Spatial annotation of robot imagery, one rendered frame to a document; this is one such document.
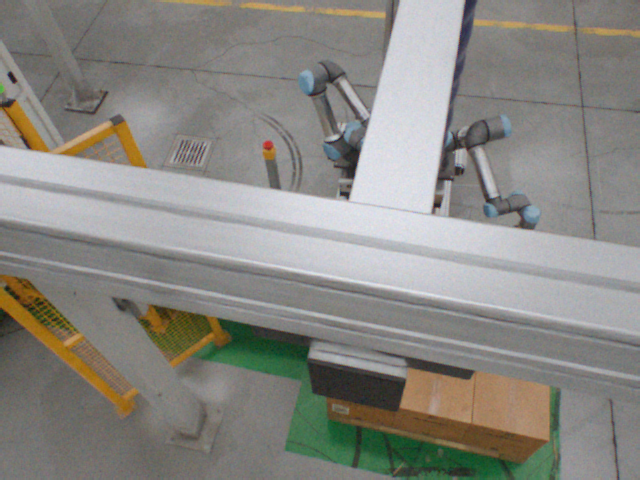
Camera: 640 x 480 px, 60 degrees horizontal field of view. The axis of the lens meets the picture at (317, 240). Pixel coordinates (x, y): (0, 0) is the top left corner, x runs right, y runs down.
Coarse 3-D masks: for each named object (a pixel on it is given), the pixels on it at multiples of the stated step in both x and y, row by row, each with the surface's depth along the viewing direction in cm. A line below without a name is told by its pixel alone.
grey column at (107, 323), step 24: (0, 144) 143; (48, 288) 186; (72, 288) 188; (72, 312) 201; (96, 312) 205; (120, 312) 223; (96, 336) 219; (120, 336) 226; (144, 336) 248; (120, 360) 240; (144, 360) 253; (144, 384) 265; (168, 384) 285; (168, 408) 297; (192, 408) 327; (216, 408) 358; (192, 432) 337; (216, 432) 350
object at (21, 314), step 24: (120, 120) 211; (72, 144) 205; (0, 288) 228; (24, 312) 244; (48, 336) 264; (72, 336) 282; (192, 336) 358; (216, 336) 376; (72, 360) 288; (96, 384) 318; (120, 408) 354
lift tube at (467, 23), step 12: (468, 0) 176; (468, 12) 179; (468, 24) 187; (468, 36) 190; (456, 60) 195; (456, 72) 201; (456, 84) 209; (456, 96) 214; (444, 132) 227; (444, 144) 235
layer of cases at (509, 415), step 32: (416, 384) 307; (448, 384) 307; (480, 384) 306; (512, 384) 305; (352, 416) 336; (384, 416) 320; (416, 416) 306; (448, 416) 297; (480, 416) 296; (512, 416) 295; (544, 416) 295; (512, 448) 313
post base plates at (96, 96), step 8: (72, 88) 508; (88, 88) 515; (96, 88) 532; (72, 96) 527; (96, 96) 522; (104, 96) 529; (72, 104) 521; (80, 104) 521; (88, 104) 520; (96, 104) 520; (80, 112) 519; (88, 112) 517
